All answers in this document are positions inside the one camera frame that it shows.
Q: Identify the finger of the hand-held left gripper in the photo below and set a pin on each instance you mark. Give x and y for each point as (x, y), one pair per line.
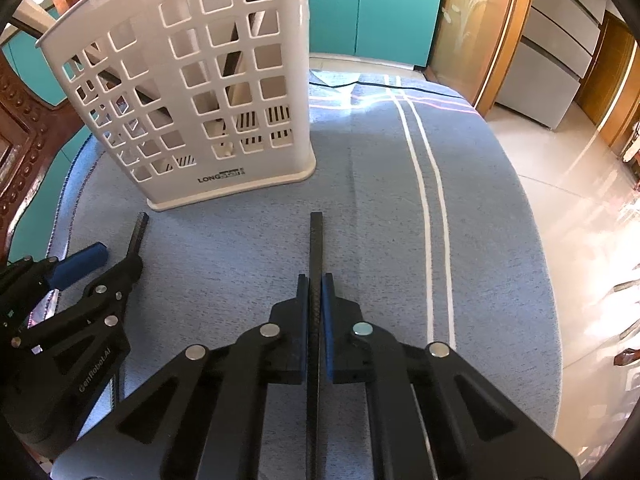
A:
(120, 275)
(80, 264)

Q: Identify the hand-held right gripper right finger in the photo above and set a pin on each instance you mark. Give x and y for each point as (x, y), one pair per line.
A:
(327, 330)

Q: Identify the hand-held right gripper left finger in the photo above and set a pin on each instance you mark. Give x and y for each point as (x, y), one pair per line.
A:
(301, 330)

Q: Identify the black chopstick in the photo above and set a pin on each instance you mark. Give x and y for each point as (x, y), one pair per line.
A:
(316, 245)
(138, 232)

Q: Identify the white plastic utensil holder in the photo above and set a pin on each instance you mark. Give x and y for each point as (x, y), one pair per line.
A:
(200, 110)

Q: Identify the beige wooden chopstick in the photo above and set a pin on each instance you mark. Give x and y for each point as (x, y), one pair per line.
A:
(250, 90)

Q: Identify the blue striped tablecloth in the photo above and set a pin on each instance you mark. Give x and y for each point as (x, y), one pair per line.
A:
(380, 240)

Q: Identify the carved wooden chair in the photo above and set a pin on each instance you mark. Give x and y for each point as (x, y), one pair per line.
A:
(25, 125)

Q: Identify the dark brown chopstick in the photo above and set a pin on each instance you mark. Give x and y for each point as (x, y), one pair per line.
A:
(240, 55)

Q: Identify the teal lower kitchen cabinets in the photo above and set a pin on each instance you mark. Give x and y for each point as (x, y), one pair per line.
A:
(380, 10)

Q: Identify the wood framed glass door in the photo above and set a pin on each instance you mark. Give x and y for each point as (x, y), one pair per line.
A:
(475, 35)

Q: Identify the silver refrigerator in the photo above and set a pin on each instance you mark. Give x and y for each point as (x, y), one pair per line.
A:
(555, 50)

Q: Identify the brown wooden door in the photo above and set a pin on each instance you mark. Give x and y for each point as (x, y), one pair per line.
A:
(612, 75)

